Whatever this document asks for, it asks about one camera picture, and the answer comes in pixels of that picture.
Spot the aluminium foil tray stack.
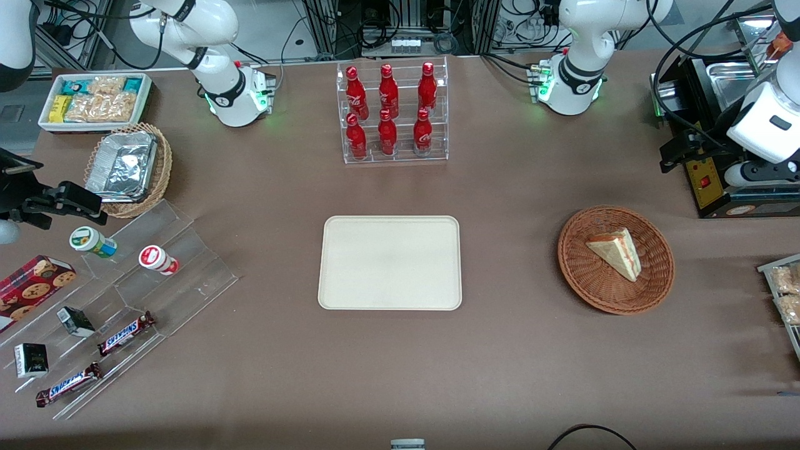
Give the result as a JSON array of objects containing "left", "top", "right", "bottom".
[{"left": 85, "top": 131, "right": 159, "bottom": 203}]

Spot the white plastic snack bin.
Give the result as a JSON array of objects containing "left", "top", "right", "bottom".
[{"left": 38, "top": 72, "right": 153, "bottom": 134}]

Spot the clear acrylic stepped display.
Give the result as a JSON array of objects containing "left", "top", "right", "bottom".
[{"left": 0, "top": 199, "right": 240, "bottom": 421}]

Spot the red cola bottle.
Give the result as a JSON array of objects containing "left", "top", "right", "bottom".
[
  {"left": 417, "top": 62, "right": 438, "bottom": 114},
  {"left": 377, "top": 109, "right": 399, "bottom": 156},
  {"left": 379, "top": 64, "right": 400, "bottom": 119},
  {"left": 346, "top": 66, "right": 369, "bottom": 121},
  {"left": 346, "top": 112, "right": 368, "bottom": 161},
  {"left": 413, "top": 107, "right": 434, "bottom": 156}
]

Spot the steel warmer pan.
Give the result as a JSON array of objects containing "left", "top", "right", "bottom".
[{"left": 705, "top": 61, "right": 776, "bottom": 113}]

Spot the snickers chocolate bar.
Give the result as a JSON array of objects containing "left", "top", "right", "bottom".
[
  {"left": 35, "top": 361, "right": 104, "bottom": 408},
  {"left": 97, "top": 311, "right": 156, "bottom": 358}
]

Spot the red plaid cookie box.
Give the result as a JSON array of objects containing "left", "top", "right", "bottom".
[{"left": 0, "top": 254, "right": 78, "bottom": 334}]

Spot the small clear cracker bag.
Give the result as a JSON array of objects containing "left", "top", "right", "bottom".
[{"left": 87, "top": 76, "right": 127, "bottom": 98}]

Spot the green label yogurt cup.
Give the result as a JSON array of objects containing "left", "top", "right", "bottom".
[{"left": 69, "top": 226, "right": 118, "bottom": 259}]

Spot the red label yogurt cup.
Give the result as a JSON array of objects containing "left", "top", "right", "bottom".
[{"left": 138, "top": 245, "right": 181, "bottom": 276}]

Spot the clear acrylic bottle rack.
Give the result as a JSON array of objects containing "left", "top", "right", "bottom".
[{"left": 336, "top": 56, "right": 449, "bottom": 165}]

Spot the triangular sandwich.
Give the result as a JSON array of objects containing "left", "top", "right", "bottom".
[{"left": 585, "top": 227, "right": 643, "bottom": 283}]

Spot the large clear cracker bag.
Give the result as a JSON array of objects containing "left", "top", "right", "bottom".
[{"left": 65, "top": 92, "right": 139, "bottom": 123}]

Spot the black looped table cable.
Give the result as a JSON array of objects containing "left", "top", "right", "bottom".
[{"left": 547, "top": 424, "right": 639, "bottom": 450}]

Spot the beige plastic tray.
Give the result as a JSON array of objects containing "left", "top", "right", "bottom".
[{"left": 317, "top": 216, "right": 463, "bottom": 311}]

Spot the clear bag of crackers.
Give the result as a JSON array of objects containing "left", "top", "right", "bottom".
[
  {"left": 775, "top": 294, "right": 800, "bottom": 326},
  {"left": 769, "top": 264, "right": 800, "bottom": 296}
]

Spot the large brown wicker basket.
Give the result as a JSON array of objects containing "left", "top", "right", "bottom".
[{"left": 557, "top": 205, "right": 676, "bottom": 315}]

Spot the black food warmer machine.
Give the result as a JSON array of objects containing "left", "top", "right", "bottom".
[{"left": 649, "top": 9, "right": 800, "bottom": 219}]

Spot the grey metal snack tray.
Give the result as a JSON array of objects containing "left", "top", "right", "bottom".
[{"left": 757, "top": 252, "right": 800, "bottom": 361}]

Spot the small black box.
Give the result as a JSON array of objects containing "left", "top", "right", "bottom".
[
  {"left": 14, "top": 342, "right": 49, "bottom": 379},
  {"left": 56, "top": 306, "right": 96, "bottom": 338}
]

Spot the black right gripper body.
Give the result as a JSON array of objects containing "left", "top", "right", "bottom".
[{"left": 0, "top": 147, "right": 44, "bottom": 221}]

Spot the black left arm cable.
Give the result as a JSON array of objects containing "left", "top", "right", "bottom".
[{"left": 644, "top": 0, "right": 779, "bottom": 154}]

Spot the small tan wicker basket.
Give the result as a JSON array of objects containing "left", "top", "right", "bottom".
[{"left": 84, "top": 122, "right": 173, "bottom": 219}]

